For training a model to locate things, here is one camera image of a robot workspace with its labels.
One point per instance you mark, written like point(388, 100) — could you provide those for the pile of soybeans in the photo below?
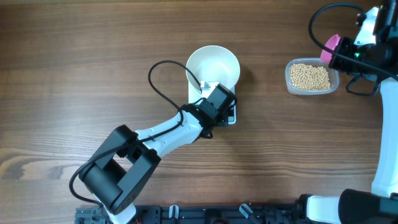
point(308, 77)

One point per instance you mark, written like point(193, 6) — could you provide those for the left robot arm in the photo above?
point(120, 168)

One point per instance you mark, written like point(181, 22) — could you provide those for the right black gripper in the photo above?
point(341, 65)

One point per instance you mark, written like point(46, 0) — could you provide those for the white bowl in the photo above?
point(213, 63)

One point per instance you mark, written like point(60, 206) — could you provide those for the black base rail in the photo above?
point(266, 214)

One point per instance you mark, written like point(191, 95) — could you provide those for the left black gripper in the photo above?
point(222, 121)

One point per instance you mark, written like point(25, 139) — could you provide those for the pink plastic measuring scoop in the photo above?
point(332, 43)

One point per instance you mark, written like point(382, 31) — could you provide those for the clear plastic container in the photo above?
point(316, 62)

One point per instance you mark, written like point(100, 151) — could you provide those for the white digital kitchen scale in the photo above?
point(194, 95)

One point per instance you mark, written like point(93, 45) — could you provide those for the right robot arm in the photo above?
point(380, 204)

